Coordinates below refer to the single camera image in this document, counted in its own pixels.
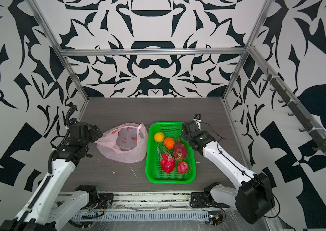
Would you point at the red round lychee fruit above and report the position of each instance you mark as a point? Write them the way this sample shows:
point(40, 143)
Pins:
point(182, 168)

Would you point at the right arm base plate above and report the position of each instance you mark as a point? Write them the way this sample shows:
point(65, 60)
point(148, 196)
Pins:
point(204, 200)

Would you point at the red dragon fruit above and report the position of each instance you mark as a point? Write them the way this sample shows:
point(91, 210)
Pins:
point(166, 160)

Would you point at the pink plastic bag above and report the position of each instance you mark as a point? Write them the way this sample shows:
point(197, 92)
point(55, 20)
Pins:
point(126, 143)

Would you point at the orange fruit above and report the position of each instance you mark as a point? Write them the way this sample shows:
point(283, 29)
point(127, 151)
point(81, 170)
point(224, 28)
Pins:
point(169, 142)

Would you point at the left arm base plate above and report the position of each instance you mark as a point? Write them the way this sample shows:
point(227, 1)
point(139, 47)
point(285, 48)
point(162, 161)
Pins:
point(104, 201)

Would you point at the yellow fruit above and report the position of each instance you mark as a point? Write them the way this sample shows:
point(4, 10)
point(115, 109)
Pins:
point(159, 137)

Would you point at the black hook rail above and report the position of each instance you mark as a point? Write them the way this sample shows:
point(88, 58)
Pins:
point(298, 110)

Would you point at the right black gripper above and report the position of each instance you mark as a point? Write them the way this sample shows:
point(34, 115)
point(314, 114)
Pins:
point(183, 132)

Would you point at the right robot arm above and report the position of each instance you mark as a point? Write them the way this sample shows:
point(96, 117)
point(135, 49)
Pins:
point(251, 195)

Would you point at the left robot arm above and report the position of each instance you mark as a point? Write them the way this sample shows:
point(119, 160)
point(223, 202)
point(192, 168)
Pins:
point(37, 214)

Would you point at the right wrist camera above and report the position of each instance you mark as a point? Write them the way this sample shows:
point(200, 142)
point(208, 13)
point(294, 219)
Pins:
point(197, 118)

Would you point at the green plastic basket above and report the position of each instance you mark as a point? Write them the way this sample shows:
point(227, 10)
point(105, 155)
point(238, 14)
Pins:
point(153, 170)

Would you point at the small circuit board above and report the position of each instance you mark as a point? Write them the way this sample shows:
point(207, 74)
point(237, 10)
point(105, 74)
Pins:
point(215, 218)

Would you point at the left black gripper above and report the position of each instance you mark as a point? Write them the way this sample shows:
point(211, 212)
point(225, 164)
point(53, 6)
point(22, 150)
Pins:
point(93, 135)

